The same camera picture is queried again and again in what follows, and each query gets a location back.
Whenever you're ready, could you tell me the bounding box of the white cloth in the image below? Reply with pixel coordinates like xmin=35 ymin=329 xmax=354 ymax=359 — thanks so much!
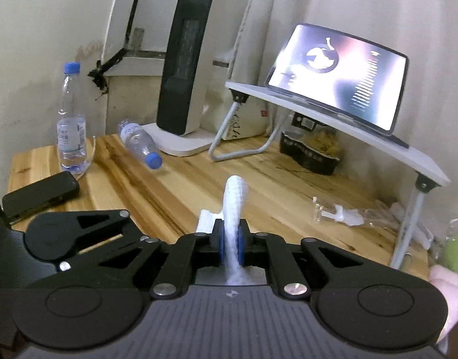
xmin=196 ymin=175 xmax=267 ymax=286

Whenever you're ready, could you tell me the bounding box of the black snack box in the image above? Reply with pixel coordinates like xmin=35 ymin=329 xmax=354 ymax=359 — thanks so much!
xmin=279 ymin=113 xmax=343 ymax=176

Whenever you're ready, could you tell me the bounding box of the clear plastic wrapper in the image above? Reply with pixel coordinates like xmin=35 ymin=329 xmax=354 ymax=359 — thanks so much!
xmin=312 ymin=194 xmax=436 ymax=250

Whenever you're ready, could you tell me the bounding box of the lying clear water bottle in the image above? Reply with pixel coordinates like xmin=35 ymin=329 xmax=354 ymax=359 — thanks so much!
xmin=118 ymin=119 xmax=162 ymax=170

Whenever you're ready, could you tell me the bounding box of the beige paper bag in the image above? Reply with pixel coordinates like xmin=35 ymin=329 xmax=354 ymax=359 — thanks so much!
xmin=222 ymin=96 xmax=269 ymax=140

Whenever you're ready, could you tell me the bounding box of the white folding lap desk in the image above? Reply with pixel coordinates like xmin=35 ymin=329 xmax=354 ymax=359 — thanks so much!
xmin=208 ymin=81 xmax=450 ymax=269

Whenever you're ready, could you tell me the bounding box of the standing clear water bottle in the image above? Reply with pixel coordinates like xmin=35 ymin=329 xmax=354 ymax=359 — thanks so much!
xmin=57 ymin=62 xmax=88 ymax=176

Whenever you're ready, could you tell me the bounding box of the tablet with dark screen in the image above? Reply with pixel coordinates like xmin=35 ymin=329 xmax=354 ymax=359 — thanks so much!
xmin=264 ymin=23 xmax=409 ymax=136

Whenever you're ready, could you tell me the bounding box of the green object in plastic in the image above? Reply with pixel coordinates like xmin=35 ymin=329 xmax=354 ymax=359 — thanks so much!
xmin=442 ymin=233 xmax=458 ymax=273

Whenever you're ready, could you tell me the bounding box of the pink fluffy object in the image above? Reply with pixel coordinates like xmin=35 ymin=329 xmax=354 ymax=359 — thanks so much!
xmin=429 ymin=265 xmax=458 ymax=342

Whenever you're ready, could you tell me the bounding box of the black and white space heater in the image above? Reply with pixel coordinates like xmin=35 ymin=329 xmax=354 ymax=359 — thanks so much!
xmin=145 ymin=0 xmax=226 ymax=156

